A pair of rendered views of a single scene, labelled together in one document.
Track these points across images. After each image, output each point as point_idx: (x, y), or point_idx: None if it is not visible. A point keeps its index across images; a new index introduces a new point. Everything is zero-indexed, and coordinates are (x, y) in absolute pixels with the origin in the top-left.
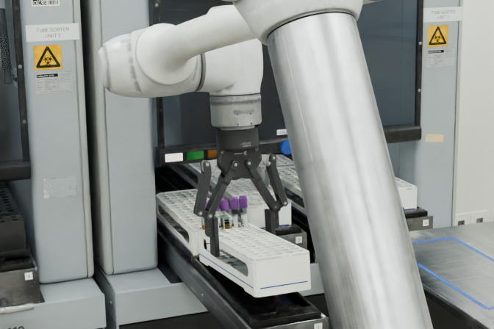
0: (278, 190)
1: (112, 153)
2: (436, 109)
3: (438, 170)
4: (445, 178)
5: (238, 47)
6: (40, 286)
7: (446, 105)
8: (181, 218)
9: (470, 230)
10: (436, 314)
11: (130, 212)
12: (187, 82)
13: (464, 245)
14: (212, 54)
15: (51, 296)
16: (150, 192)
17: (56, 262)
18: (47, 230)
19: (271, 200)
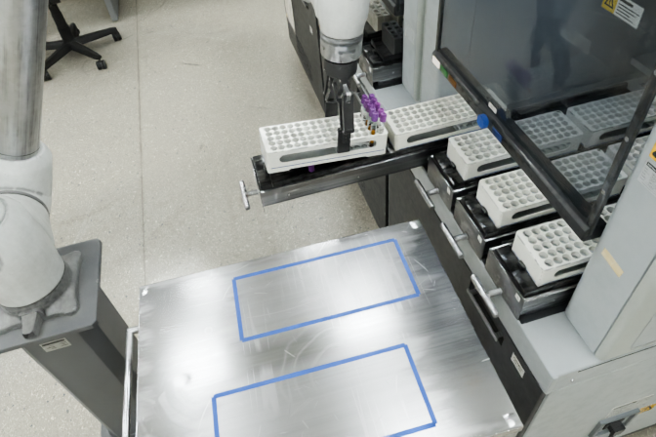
0: (342, 119)
1: (426, 31)
2: (627, 237)
3: (602, 295)
4: (605, 310)
5: None
6: (402, 84)
7: (640, 247)
8: (414, 104)
9: (445, 316)
10: (507, 366)
11: (428, 80)
12: None
13: (391, 299)
14: None
15: (384, 91)
16: (435, 76)
17: (405, 77)
18: (404, 55)
19: (340, 121)
